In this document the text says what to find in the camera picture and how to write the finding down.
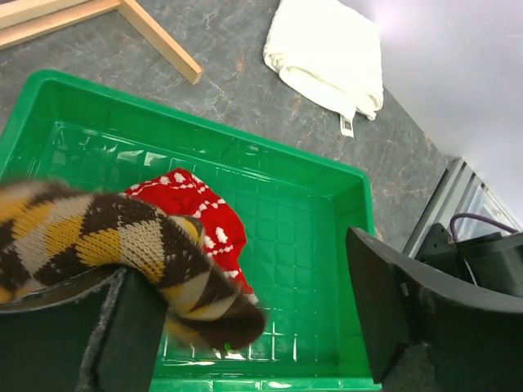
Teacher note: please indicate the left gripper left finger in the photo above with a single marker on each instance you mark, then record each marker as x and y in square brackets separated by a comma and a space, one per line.
[99, 331]

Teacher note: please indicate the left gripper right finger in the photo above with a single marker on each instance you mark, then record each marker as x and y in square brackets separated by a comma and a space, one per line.
[473, 334]

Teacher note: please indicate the green plastic tray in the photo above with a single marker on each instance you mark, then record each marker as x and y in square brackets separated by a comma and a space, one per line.
[296, 209]

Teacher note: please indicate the brown yellow argyle sock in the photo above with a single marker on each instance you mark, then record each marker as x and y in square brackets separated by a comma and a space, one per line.
[51, 232]

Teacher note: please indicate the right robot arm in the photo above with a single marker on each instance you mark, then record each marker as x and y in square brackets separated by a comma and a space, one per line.
[492, 261]

